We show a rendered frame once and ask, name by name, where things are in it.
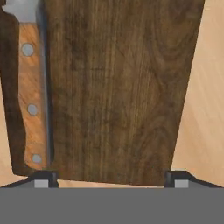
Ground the wooden handled kitchen knife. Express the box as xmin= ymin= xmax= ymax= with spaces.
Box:
xmin=2 ymin=0 xmax=55 ymax=171

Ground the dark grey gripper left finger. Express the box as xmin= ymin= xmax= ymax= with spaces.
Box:
xmin=2 ymin=171 xmax=60 ymax=189

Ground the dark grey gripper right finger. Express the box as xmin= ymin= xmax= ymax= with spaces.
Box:
xmin=164 ymin=170 xmax=223 ymax=189

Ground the dark wooden cutting board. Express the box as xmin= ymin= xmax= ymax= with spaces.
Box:
xmin=0 ymin=0 xmax=207 ymax=187

